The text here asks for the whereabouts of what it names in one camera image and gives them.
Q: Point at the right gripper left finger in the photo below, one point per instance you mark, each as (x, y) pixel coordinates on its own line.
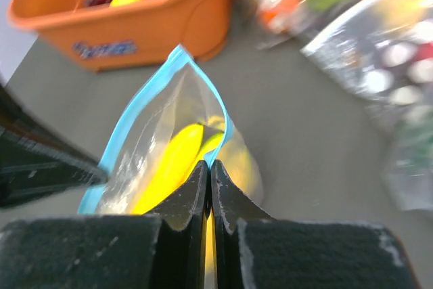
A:
(101, 251)

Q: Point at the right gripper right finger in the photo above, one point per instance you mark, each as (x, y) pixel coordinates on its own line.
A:
(255, 250)

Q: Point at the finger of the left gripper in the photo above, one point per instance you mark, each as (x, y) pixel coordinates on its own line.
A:
(35, 162)

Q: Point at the yellow fake banana bunch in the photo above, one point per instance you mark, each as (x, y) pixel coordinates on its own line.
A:
(177, 163)

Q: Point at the blue zip top bag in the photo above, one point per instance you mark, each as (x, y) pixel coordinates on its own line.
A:
(178, 94)

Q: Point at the white zip bag with fruit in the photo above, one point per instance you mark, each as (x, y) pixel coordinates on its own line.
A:
(381, 51)

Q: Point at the orange plastic basket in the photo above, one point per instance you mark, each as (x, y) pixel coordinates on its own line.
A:
(144, 32)

